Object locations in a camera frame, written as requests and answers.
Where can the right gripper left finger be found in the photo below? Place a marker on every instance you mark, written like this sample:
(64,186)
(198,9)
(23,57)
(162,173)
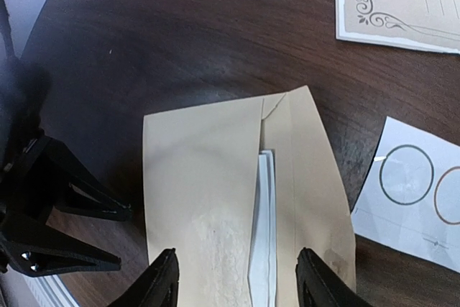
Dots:
(156,286)

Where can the cream letter paper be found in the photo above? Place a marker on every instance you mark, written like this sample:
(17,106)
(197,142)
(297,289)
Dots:
(425,25)
(262,270)

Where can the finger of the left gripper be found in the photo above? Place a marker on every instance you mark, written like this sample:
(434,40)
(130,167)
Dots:
(61,253)
(70,187)

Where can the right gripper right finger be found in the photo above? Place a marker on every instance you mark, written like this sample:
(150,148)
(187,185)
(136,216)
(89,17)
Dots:
(318,285)

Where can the brown kraft envelope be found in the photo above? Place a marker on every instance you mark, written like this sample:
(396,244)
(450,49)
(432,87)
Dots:
(200,173)

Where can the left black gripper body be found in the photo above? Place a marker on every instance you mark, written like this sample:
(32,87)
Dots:
(23,90)

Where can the white sticker sheet with seal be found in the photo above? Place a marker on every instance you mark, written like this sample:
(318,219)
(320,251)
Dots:
(410,197)

